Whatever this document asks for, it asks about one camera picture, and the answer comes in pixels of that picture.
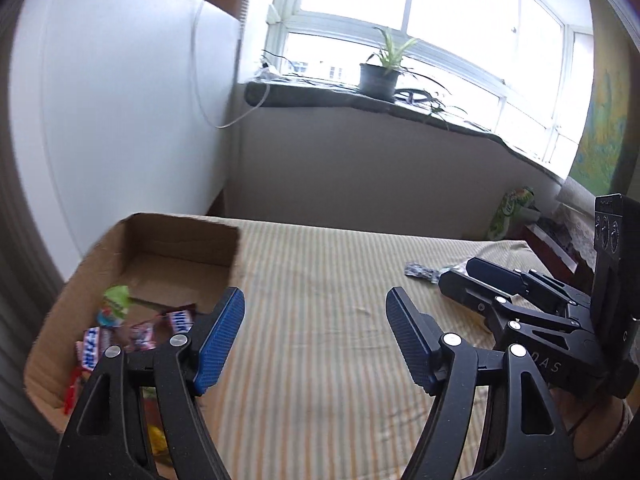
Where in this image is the person's right hand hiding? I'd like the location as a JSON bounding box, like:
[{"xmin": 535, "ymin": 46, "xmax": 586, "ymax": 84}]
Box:
[{"xmin": 549, "ymin": 386, "xmax": 623, "ymax": 443}]

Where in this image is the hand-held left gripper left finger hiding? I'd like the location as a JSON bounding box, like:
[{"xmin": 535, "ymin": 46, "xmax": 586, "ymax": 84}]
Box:
[{"xmin": 52, "ymin": 286, "xmax": 247, "ymax": 480}]

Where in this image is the potted spider plant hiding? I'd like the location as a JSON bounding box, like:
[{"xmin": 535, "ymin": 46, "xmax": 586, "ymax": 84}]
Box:
[{"xmin": 357, "ymin": 27, "xmax": 452, "ymax": 102}]

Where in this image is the green patterned bag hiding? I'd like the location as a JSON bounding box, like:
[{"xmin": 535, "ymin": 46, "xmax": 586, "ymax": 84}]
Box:
[{"xmin": 486, "ymin": 186, "xmax": 542, "ymax": 243}]

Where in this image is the white blue snack bar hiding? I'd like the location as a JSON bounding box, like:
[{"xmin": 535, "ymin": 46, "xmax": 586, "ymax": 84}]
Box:
[
  {"xmin": 75, "ymin": 326, "xmax": 105, "ymax": 372},
  {"xmin": 166, "ymin": 309, "xmax": 197, "ymax": 337}
]

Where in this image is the cardboard box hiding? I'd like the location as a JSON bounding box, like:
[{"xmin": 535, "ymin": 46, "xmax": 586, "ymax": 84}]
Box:
[{"xmin": 22, "ymin": 212, "xmax": 242, "ymax": 480}]

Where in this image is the white lace tablecloth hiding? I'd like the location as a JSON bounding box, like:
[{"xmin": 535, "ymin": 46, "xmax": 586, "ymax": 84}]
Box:
[{"xmin": 554, "ymin": 179, "xmax": 602, "ymax": 267}]

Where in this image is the white cable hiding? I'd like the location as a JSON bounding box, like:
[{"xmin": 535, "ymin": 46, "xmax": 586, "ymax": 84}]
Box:
[{"xmin": 192, "ymin": 0, "xmax": 272, "ymax": 130}]

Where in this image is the black white snack packet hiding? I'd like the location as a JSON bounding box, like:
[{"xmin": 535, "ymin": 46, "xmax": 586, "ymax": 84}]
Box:
[{"xmin": 404, "ymin": 261, "xmax": 442, "ymax": 284}]

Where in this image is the window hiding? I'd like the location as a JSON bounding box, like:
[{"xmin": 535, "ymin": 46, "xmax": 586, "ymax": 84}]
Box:
[{"xmin": 264, "ymin": 0, "xmax": 597, "ymax": 177}]

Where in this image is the person's right forearm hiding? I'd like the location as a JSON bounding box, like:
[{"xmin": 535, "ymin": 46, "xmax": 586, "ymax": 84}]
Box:
[{"xmin": 567, "ymin": 399, "xmax": 640, "ymax": 478}]

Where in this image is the red box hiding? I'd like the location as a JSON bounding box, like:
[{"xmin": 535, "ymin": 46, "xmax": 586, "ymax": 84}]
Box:
[{"xmin": 521, "ymin": 221, "xmax": 594, "ymax": 287}]

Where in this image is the green landscape wall scroll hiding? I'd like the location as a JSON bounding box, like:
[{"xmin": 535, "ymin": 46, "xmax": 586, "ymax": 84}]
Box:
[{"xmin": 566, "ymin": 0, "xmax": 632, "ymax": 197}]

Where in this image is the striped bed sheet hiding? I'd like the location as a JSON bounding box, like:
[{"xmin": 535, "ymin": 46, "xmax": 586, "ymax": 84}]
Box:
[{"xmin": 147, "ymin": 216, "xmax": 577, "ymax": 480}]

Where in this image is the yellow snack packet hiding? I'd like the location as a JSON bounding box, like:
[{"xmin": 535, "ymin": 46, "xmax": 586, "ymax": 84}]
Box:
[{"xmin": 146, "ymin": 424, "xmax": 169, "ymax": 457}]

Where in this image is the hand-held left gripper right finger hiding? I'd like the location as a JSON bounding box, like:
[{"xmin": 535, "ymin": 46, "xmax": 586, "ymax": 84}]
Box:
[{"xmin": 385, "ymin": 286, "xmax": 582, "ymax": 480}]

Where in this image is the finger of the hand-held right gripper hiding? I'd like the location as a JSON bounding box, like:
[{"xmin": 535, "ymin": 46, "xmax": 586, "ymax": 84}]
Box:
[
  {"xmin": 438, "ymin": 266, "xmax": 582, "ymax": 335},
  {"xmin": 465, "ymin": 255, "xmax": 592, "ymax": 312}
]

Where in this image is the small trailing plant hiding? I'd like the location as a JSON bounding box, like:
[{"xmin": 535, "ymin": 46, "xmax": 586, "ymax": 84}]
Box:
[{"xmin": 419, "ymin": 89, "xmax": 469, "ymax": 132}]

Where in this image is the green snack packet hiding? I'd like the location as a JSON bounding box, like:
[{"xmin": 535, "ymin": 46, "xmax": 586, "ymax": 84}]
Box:
[{"xmin": 96, "ymin": 284, "xmax": 135, "ymax": 328}]

